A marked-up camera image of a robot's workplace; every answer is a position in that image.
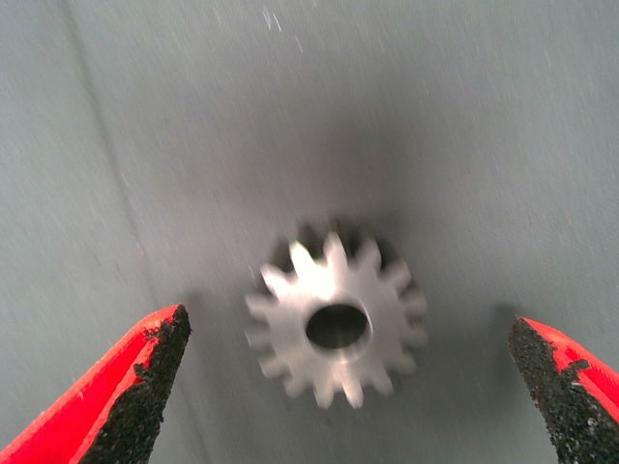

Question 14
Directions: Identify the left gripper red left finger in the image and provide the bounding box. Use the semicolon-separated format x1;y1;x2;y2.
0;304;192;464

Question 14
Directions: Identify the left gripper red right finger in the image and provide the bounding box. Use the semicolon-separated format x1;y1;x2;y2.
507;315;619;464

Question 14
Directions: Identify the dark grey table cloth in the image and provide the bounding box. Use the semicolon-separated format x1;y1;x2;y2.
0;0;619;464

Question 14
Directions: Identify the small steel planetary gear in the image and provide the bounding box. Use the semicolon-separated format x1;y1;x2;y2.
243;219;430;411

